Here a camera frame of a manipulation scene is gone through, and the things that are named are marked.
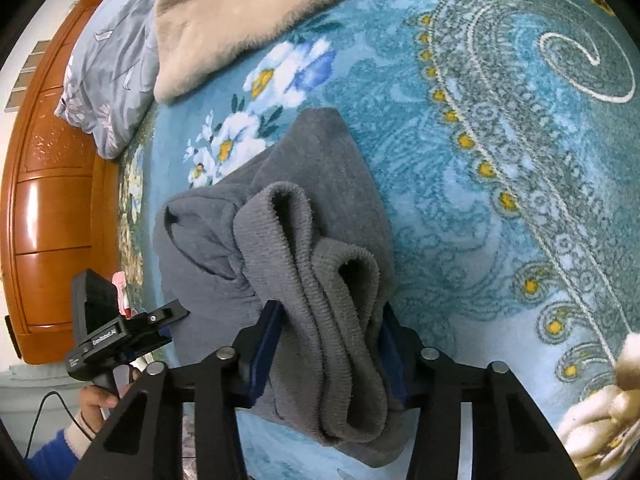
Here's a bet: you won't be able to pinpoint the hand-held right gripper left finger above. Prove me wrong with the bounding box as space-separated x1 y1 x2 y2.
67 300 286 480

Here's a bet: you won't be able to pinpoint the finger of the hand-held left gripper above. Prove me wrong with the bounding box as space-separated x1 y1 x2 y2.
122 329 175 362
129 299 191 337

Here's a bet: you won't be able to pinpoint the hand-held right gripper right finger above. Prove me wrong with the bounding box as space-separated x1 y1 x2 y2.
377 305 583 480

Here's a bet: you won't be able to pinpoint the grey fleece pants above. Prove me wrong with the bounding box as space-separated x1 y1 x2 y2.
152 107 406 468

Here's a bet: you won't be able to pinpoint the person's left forearm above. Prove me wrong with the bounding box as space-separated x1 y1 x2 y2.
25 412 98 480

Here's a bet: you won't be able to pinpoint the person's left hand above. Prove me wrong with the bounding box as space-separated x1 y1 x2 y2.
79 367 143 436

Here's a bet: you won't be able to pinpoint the pink object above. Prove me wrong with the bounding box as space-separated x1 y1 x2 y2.
112 271 137 320

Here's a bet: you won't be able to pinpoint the teal floral blanket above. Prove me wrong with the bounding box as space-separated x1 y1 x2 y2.
117 0 640 480

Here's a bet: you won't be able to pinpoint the blue-grey daisy quilt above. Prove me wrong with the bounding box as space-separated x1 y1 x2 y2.
54 0 166 161

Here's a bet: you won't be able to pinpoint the beige fuzzy sweater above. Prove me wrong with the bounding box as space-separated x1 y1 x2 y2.
152 0 416 106

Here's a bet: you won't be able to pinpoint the black cable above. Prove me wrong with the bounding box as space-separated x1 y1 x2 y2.
27 391 103 456

